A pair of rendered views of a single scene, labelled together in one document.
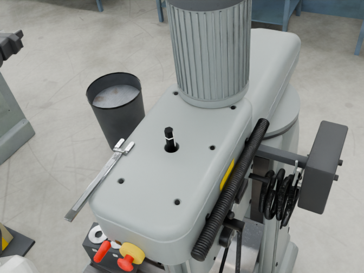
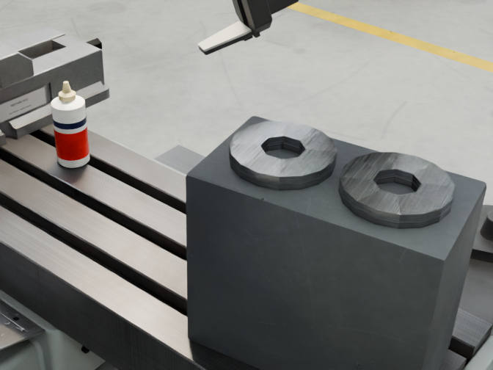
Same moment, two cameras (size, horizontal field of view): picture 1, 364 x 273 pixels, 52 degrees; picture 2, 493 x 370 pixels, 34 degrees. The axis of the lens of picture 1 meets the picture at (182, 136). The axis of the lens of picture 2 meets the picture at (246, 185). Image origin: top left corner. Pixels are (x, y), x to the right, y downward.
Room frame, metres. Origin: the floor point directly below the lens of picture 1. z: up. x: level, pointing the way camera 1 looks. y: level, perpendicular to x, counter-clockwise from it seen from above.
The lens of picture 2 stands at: (1.43, 0.35, 1.45)
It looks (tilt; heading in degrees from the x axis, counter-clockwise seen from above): 34 degrees down; 184
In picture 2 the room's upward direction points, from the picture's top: 2 degrees clockwise
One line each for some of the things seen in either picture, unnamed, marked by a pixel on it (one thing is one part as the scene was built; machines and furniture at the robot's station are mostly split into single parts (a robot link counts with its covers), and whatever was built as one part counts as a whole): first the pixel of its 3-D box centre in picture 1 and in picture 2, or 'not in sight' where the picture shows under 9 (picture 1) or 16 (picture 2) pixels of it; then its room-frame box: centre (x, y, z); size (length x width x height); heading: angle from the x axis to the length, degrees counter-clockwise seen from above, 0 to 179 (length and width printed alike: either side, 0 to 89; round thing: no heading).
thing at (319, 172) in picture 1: (323, 168); not in sight; (0.69, -0.42, 1.62); 0.20 x 0.09 x 0.21; 147
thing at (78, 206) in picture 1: (99, 177); not in sight; (0.55, 0.20, 1.89); 0.24 x 0.04 x 0.01; 147
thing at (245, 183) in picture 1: (234, 197); not in sight; (0.60, -0.12, 1.66); 0.12 x 0.04 x 0.04; 147
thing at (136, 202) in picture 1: (177, 163); not in sight; (0.63, 0.02, 1.81); 0.47 x 0.26 x 0.16; 147
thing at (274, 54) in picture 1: (243, 94); not in sight; (1.04, -0.24, 1.66); 0.80 x 0.23 x 0.20; 147
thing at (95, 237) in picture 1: (114, 247); (327, 260); (0.87, 0.38, 1.00); 0.22 x 0.12 x 0.20; 67
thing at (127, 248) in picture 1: (132, 253); not in sight; (0.43, 0.15, 1.76); 0.06 x 0.02 x 0.06; 57
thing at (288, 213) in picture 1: (272, 193); not in sight; (0.74, -0.28, 1.45); 0.18 x 0.16 x 0.21; 147
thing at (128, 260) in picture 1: (127, 262); not in sight; (0.41, 0.17, 1.76); 0.04 x 0.03 x 0.04; 57
